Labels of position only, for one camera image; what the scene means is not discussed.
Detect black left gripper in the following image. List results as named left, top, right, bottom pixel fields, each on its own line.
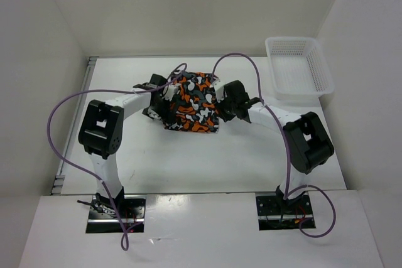
left=142, top=95, right=179, bottom=126

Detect orange camouflage shorts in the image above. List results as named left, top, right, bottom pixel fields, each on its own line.
left=143, top=72, right=220, bottom=134

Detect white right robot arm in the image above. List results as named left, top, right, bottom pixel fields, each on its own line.
left=211, top=80, right=334, bottom=213

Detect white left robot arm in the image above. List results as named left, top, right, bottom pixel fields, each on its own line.
left=79, top=74, right=178, bottom=218

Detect white plastic basket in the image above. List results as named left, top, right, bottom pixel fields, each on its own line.
left=265, top=36, right=334, bottom=100

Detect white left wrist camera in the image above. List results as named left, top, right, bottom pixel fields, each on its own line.
left=161, top=83, right=180, bottom=101

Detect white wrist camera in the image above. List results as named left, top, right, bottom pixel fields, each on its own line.
left=212, top=80, right=225, bottom=103
left=161, top=83, right=180, bottom=101

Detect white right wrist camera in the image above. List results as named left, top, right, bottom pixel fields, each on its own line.
left=212, top=80, right=225, bottom=103

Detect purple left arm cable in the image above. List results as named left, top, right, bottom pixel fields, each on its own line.
left=46, top=62, right=188, bottom=251

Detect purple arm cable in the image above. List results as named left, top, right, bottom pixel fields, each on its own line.
left=212, top=53, right=337, bottom=237
left=46, top=62, right=188, bottom=251

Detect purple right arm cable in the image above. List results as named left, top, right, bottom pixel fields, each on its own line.
left=212, top=53, right=337, bottom=237

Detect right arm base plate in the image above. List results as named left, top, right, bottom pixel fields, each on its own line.
left=256, top=193, right=316, bottom=231

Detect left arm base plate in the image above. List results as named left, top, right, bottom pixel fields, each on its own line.
left=86, top=195, right=148, bottom=234

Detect aluminium table edge rail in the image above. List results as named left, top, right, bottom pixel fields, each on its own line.
left=50, top=56, right=98, bottom=196

